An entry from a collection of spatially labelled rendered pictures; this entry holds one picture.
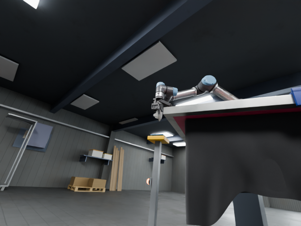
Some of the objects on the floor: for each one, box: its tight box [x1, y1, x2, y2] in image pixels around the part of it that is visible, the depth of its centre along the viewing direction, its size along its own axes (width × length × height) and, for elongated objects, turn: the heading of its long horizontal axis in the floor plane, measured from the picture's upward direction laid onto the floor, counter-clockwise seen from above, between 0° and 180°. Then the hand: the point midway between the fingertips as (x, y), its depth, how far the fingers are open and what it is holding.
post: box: [147, 135, 169, 226], centre depth 90 cm, size 22×22×96 cm
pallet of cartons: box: [67, 176, 107, 192], centre depth 586 cm, size 123×84×44 cm
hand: (160, 119), depth 116 cm, fingers closed
